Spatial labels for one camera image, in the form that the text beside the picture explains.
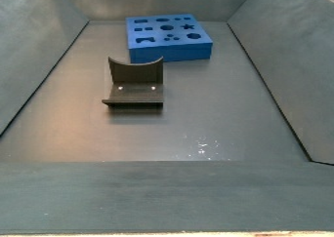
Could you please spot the blue shape sorter board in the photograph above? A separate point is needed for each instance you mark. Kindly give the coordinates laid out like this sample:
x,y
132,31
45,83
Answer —
x,y
172,37

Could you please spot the black curved holder stand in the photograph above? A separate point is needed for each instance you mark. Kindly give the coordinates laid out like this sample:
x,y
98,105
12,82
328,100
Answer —
x,y
136,83

